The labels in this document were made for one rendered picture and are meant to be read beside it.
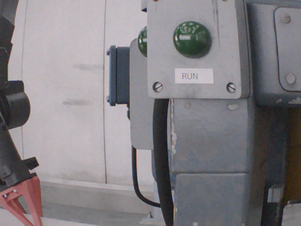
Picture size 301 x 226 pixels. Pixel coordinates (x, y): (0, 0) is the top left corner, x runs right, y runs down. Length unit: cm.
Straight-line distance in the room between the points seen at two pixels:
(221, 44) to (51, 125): 610
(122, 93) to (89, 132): 537
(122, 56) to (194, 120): 47
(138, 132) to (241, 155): 46
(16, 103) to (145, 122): 22
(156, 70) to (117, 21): 574
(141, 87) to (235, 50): 50
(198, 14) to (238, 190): 15
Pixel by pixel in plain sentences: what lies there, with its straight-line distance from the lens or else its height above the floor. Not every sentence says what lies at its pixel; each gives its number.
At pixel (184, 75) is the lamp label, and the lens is 51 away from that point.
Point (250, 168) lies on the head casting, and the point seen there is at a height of 118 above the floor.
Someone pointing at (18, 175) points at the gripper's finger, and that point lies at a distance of 79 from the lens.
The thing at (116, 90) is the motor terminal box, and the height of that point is 124.
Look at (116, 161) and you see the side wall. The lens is 629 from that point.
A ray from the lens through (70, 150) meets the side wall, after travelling 650.
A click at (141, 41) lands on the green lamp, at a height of 128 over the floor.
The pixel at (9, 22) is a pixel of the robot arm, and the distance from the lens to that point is 85.
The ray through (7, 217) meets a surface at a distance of 86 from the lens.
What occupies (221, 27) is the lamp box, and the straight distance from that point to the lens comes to 50.
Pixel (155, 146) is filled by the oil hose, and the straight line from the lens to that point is 59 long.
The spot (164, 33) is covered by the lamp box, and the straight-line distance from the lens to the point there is 52.
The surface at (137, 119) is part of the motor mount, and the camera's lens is 100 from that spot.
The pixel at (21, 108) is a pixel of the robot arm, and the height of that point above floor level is 122.
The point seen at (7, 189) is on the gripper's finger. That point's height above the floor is 112.
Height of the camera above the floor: 126
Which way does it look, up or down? 3 degrees down
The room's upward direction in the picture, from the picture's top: 1 degrees counter-clockwise
